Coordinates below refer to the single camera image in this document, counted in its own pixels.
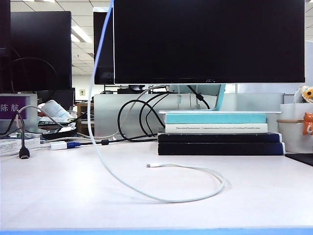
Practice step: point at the white neuroscience book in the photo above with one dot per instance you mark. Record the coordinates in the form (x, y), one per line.
(168, 129)

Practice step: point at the grey partition panel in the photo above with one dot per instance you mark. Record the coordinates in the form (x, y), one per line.
(107, 115)

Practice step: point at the teal book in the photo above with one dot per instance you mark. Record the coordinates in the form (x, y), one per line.
(215, 118)

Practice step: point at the brown wooden cabinet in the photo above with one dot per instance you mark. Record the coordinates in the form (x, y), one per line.
(84, 127)

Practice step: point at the black monitor white label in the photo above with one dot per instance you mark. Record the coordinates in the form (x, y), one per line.
(105, 61)

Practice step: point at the black AOC monitor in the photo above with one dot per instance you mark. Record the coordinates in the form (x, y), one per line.
(220, 49)

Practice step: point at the black round stand base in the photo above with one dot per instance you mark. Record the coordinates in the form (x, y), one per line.
(61, 134)

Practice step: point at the white adapter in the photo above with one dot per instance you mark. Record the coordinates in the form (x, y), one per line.
(58, 145)

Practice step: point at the white cream tube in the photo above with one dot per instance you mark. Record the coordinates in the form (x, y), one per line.
(55, 109)

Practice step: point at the colourful magazine stack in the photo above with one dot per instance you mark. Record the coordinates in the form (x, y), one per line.
(49, 121)

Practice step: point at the wooden cup lid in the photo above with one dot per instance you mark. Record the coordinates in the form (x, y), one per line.
(288, 120)

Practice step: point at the white storage box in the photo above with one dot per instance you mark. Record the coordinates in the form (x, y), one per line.
(291, 137)

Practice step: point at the white printed paper box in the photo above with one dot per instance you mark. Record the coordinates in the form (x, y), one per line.
(14, 145)

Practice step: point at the purple acrylic name plate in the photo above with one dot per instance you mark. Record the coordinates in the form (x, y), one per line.
(9, 107)

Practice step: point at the owl plush toy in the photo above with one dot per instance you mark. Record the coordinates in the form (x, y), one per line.
(305, 94)

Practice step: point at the orange cat figurine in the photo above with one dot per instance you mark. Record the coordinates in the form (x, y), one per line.
(307, 124)

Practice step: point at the wall socket plate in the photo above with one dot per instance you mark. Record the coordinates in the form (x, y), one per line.
(82, 92)

